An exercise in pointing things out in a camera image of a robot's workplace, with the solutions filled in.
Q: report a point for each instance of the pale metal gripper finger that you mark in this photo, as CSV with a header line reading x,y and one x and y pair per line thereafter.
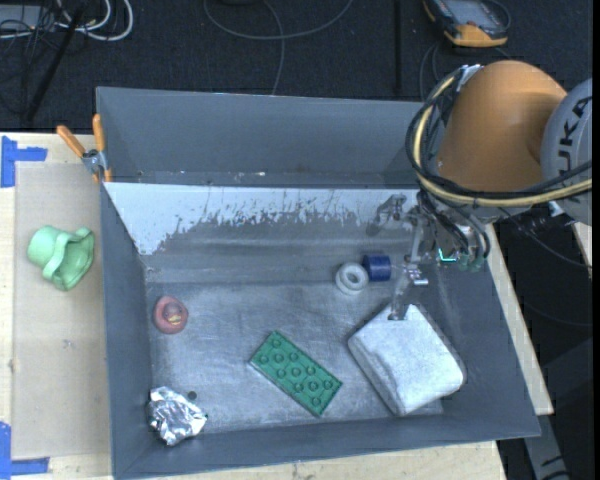
x,y
419,281
401,293

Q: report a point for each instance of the grey metal bin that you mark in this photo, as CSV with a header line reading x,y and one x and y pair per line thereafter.
x,y
280,298

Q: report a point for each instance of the dark blue cylinder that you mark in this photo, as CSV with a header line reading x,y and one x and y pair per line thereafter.
x,y
377,267

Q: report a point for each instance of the dark green flat block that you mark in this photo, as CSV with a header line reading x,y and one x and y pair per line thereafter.
x,y
295,373

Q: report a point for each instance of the white folded cloth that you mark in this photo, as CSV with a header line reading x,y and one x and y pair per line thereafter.
x,y
407,363

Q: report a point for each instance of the crumpled silver foil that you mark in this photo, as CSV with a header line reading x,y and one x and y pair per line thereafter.
x,y
175,415

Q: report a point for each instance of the brown cardboard board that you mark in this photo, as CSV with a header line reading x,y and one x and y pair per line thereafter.
x,y
55,358

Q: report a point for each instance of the light green toy cup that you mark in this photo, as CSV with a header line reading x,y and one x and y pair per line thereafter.
x,y
62,255

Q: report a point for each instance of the red-brown toy doughnut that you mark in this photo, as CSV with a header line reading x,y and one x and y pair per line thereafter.
x,y
170,314

